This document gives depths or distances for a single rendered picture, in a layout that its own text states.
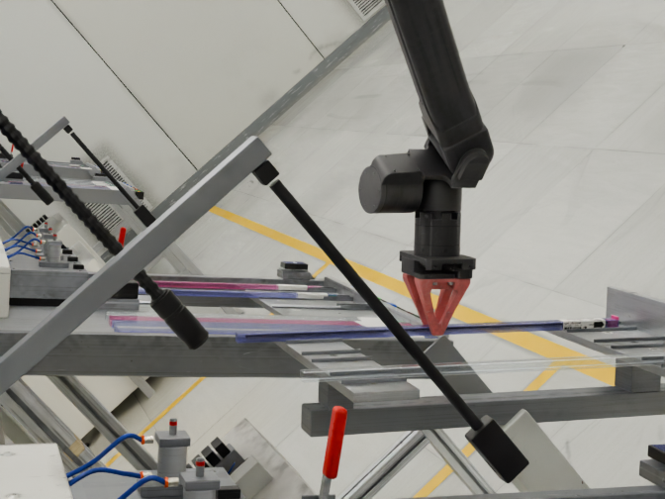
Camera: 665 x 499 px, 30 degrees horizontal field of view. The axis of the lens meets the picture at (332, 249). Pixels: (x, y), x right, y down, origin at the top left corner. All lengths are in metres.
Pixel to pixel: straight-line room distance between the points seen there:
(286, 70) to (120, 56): 1.16
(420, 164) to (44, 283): 0.85
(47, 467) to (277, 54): 7.79
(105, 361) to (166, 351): 0.09
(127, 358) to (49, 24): 6.71
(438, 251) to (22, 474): 0.70
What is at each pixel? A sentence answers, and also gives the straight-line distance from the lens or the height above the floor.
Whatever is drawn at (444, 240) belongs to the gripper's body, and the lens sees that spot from 1.50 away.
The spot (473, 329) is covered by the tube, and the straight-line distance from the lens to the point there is 1.55.
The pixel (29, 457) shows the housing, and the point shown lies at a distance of 0.99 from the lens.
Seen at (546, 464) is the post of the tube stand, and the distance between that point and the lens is 1.48.
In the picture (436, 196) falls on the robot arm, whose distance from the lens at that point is 1.49.
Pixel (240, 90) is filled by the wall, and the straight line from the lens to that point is 8.62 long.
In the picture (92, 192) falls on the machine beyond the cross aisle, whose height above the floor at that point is 0.83.
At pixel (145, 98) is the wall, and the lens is 8.50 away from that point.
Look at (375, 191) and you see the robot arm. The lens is 1.46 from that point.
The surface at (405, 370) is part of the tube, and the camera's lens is 1.29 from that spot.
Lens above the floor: 1.48
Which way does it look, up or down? 16 degrees down
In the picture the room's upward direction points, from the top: 40 degrees counter-clockwise
